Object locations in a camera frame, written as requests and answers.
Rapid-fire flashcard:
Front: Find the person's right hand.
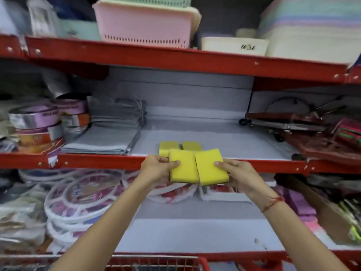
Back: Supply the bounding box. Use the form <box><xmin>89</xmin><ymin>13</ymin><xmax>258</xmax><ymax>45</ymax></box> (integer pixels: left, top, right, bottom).
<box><xmin>214</xmin><ymin>159</ymin><xmax>272</xmax><ymax>202</ymax></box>

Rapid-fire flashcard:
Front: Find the person's left hand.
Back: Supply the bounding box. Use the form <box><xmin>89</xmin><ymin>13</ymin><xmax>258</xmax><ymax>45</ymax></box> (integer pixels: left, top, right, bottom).
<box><xmin>138</xmin><ymin>155</ymin><xmax>181</xmax><ymax>193</ymax></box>

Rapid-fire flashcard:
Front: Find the yellow sponge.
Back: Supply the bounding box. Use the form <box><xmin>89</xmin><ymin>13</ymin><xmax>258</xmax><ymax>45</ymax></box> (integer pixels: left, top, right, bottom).
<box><xmin>159</xmin><ymin>141</ymin><xmax>180</xmax><ymax>157</ymax></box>
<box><xmin>169</xmin><ymin>149</ymin><xmax>200</xmax><ymax>184</ymax></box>
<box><xmin>195</xmin><ymin>148</ymin><xmax>230</xmax><ymax>187</ymax></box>
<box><xmin>181</xmin><ymin>141</ymin><xmax>203</xmax><ymax>152</ymax></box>

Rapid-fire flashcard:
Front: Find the person's right forearm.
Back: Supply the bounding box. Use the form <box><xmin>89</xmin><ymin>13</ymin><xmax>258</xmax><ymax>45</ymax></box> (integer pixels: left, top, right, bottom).
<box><xmin>250</xmin><ymin>190</ymin><xmax>351</xmax><ymax>271</ymax></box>

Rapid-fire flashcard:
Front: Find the person's left forearm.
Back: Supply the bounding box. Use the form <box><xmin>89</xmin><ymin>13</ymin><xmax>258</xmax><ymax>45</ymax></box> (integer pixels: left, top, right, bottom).
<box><xmin>49</xmin><ymin>178</ymin><xmax>154</xmax><ymax>271</ymax></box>

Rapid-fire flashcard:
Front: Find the white rectangular packaged item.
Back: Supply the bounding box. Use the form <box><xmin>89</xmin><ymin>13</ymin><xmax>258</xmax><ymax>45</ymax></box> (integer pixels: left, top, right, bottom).
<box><xmin>199</xmin><ymin>173</ymin><xmax>277</xmax><ymax>202</ymax></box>

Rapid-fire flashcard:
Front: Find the round white packaged hanger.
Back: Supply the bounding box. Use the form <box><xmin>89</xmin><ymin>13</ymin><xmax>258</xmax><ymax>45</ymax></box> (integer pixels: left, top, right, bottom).
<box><xmin>122</xmin><ymin>170</ymin><xmax>198</xmax><ymax>204</ymax></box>

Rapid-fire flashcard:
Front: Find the stack of grey cloths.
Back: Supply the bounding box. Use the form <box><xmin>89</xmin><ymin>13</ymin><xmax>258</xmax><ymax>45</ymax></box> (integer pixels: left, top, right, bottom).
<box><xmin>61</xmin><ymin>96</ymin><xmax>148</xmax><ymax>156</ymax></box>

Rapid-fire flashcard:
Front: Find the purple folded cloth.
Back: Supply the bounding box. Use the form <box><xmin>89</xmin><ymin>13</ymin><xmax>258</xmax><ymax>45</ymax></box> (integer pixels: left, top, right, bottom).
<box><xmin>275</xmin><ymin>186</ymin><xmax>318</xmax><ymax>218</ymax></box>

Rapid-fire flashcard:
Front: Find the stack of round white hangers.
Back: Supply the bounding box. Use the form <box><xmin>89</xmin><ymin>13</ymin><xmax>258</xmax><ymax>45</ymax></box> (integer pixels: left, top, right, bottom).
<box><xmin>44</xmin><ymin>169</ymin><xmax>126</xmax><ymax>247</ymax></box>

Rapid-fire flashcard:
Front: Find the stack of dark red trays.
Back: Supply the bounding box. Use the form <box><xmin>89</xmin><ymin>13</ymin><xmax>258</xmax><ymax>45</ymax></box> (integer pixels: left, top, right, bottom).
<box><xmin>239</xmin><ymin>96</ymin><xmax>361</xmax><ymax>167</ymax></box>

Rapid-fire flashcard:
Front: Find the red shopping cart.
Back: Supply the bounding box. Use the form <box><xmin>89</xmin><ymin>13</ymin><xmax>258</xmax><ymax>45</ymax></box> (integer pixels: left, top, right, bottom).
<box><xmin>0</xmin><ymin>254</ymin><xmax>210</xmax><ymax>271</ymax></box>

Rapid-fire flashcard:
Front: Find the red metal shelving rack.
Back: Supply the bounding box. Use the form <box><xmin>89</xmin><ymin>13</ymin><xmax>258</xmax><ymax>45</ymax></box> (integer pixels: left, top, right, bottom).
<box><xmin>0</xmin><ymin>34</ymin><xmax>361</xmax><ymax>271</ymax></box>

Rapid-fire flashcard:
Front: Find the purple foil tape roll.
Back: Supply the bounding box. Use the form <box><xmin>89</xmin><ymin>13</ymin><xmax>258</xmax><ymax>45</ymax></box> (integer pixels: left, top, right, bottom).
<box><xmin>8</xmin><ymin>105</ymin><xmax>60</xmax><ymax>129</ymax></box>
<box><xmin>52</xmin><ymin>98</ymin><xmax>88</xmax><ymax>116</ymax></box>

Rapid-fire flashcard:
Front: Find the white plastic container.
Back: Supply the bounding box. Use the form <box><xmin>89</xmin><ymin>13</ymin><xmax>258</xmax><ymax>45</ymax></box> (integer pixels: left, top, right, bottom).
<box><xmin>201</xmin><ymin>36</ymin><xmax>270</xmax><ymax>56</ymax></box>

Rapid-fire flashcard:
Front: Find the pink plastic basket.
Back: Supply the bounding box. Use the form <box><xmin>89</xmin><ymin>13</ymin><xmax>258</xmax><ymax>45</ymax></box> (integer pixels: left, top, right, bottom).
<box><xmin>92</xmin><ymin>0</ymin><xmax>198</xmax><ymax>49</ymax></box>

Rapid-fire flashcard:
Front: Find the cream plastic basket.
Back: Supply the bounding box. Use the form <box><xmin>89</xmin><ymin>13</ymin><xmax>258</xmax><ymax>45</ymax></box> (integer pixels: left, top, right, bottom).
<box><xmin>190</xmin><ymin>7</ymin><xmax>202</xmax><ymax>40</ymax></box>

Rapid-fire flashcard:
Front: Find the pale teal box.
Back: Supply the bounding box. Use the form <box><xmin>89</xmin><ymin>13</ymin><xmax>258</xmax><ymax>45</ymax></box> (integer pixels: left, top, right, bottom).
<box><xmin>60</xmin><ymin>19</ymin><xmax>101</xmax><ymax>41</ymax></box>

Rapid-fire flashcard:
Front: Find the stack of pastel plastic tubs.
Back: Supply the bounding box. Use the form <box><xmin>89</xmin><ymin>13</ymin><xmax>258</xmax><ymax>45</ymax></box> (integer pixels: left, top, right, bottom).
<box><xmin>257</xmin><ymin>0</ymin><xmax>361</xmax><ymax>65</ymax></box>

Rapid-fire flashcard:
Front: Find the green plastic basket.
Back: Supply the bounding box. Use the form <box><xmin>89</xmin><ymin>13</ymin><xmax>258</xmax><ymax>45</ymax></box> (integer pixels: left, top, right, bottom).
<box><xmin>99</xmin><ymin>0</ymin><xmax>193</xmax><ymax>8</ymax></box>

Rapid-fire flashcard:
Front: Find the clear plastic packet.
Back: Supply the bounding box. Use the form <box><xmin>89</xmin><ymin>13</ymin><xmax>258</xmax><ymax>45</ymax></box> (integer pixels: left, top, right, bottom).
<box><xmin>26</xmin><ymin>0</ymin><xmax>62</xmax><ymax>37</ymax></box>

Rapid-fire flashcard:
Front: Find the red thread bracelet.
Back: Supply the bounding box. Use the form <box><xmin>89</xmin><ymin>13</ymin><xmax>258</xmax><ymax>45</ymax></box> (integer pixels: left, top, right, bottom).
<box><xmin>261</xmin><ymin>196</ymin><xmax>285</xmax><ymax>214</ymax></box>

